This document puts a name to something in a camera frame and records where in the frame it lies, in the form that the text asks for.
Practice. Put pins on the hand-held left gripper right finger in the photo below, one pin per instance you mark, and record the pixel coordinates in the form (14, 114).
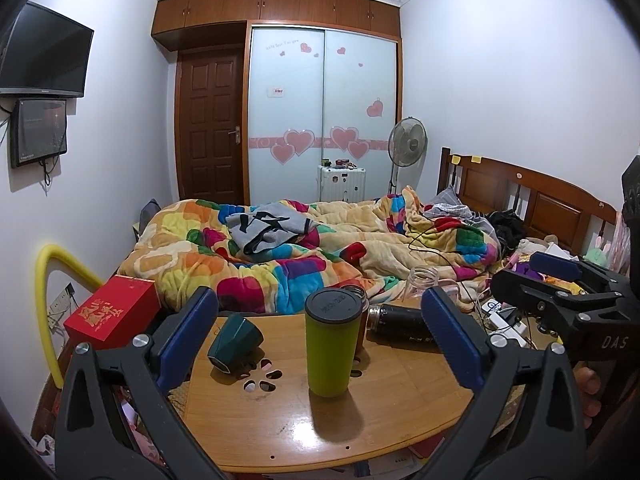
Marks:
(452, 340)

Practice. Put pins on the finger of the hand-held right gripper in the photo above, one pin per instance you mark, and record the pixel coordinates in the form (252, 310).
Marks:
(530, 292)
(555, 263)

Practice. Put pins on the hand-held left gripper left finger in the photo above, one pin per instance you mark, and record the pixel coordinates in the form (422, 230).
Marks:
(187, 327)

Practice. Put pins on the dark green cup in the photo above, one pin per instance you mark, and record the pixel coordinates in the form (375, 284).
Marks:
(235, 340)

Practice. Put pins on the brown cup behind tumbler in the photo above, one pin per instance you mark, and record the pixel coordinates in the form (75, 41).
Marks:
(352, 289)

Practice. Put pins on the person's right hand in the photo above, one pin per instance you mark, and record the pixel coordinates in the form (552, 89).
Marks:
(588, 385)

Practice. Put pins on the beige plush toy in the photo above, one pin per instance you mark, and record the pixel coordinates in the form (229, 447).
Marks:
(537, 245)

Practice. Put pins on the white power strip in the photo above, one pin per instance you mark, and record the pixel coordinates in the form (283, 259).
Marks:
(500, 320)

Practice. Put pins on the black thermos bottle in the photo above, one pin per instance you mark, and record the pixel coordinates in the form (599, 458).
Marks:
(400, 322)

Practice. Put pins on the black clothes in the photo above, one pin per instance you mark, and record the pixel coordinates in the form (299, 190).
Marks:
(507, 230)

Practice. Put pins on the clear glass jar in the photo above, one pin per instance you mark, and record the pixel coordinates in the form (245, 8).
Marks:
(417, 285)

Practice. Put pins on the pink bag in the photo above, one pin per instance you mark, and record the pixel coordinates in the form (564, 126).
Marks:
(617, 245)

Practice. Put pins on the red gift box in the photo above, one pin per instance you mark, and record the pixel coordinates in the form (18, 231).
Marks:
(110, 305)

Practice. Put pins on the wooden bed headboard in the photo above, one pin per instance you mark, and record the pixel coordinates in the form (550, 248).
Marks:
(500, 180)

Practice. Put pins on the colourful patchwork blanket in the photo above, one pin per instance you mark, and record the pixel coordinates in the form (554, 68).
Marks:
(280, 270)

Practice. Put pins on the striped pillow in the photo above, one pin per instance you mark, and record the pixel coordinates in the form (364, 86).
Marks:
(450, 210)

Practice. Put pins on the green tumbler with black lid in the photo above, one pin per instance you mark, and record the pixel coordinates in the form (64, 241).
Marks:
(332, 355)

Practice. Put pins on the grey garment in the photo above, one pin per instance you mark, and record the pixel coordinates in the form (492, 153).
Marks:
(270, 225)

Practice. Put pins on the yellow foam tube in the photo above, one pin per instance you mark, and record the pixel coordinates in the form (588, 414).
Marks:
(42, 310)

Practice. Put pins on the white suitcase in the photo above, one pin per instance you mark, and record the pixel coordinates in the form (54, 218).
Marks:
(342, 185)

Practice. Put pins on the standing fan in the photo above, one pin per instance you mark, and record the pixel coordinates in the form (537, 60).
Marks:
(407, 141)

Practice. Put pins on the brown wooden door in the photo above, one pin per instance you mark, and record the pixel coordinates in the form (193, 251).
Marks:
(210, 125)

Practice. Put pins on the wardrobe with heart stickers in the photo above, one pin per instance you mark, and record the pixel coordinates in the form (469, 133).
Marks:
(300, 110)

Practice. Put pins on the wooden overhead cabinets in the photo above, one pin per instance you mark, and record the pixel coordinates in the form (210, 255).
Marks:
(280, 5)

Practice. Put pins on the small wall monitor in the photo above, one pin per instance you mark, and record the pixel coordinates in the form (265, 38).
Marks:
(39, 130)

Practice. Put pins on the wall television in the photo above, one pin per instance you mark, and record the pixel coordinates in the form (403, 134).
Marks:
(45, 55)

